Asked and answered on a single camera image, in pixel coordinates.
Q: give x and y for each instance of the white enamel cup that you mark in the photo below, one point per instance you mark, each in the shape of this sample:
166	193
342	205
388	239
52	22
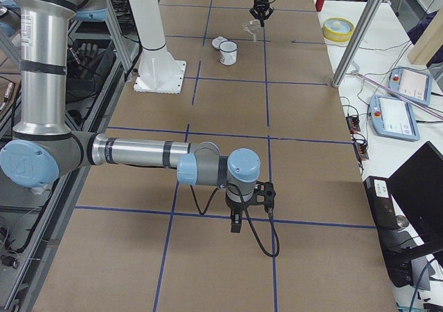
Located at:
228	52

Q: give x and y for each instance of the white enamel lid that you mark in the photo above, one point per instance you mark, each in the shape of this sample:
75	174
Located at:
217	41

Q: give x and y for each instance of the yellow tape roll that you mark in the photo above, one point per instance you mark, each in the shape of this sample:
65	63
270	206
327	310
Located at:
337	29

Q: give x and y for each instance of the reacher grabber stick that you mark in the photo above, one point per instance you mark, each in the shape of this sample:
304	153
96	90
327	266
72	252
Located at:
421	107

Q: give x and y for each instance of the orange relay board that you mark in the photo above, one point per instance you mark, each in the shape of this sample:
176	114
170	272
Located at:
361	149
353	124

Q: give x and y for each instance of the black desktop box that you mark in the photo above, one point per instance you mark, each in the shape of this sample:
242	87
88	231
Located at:
380	202

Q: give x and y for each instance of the near teach pendant tablet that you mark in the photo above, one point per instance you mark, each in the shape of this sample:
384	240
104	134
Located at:
393	118

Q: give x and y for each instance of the teach pendant tablet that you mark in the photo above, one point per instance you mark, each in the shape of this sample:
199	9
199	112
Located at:
413	84
393	118

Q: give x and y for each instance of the wooden beam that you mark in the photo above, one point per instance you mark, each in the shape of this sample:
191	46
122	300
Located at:
426	36

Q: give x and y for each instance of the far teach pendant tablet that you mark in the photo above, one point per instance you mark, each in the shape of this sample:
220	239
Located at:
413	84

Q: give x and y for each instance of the black computer monitor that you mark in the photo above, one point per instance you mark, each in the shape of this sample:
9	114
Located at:
417	189

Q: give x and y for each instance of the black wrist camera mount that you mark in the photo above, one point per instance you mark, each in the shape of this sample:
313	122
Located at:
263	195

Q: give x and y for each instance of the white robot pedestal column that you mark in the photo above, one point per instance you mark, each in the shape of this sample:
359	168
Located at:
158	71

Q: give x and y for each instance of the aluminium frame post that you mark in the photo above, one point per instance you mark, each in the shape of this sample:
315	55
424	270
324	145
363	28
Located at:
362	26

